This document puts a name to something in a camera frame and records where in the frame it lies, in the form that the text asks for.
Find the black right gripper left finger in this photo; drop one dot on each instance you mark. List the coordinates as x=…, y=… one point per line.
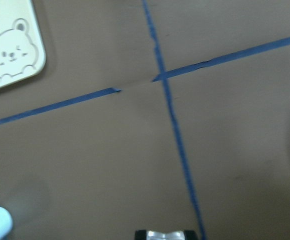
x=140, y=234

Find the cream bear serving tray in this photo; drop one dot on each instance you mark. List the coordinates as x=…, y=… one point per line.
x=22, y=51

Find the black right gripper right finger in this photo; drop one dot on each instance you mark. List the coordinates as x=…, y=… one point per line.
x=190, y=235

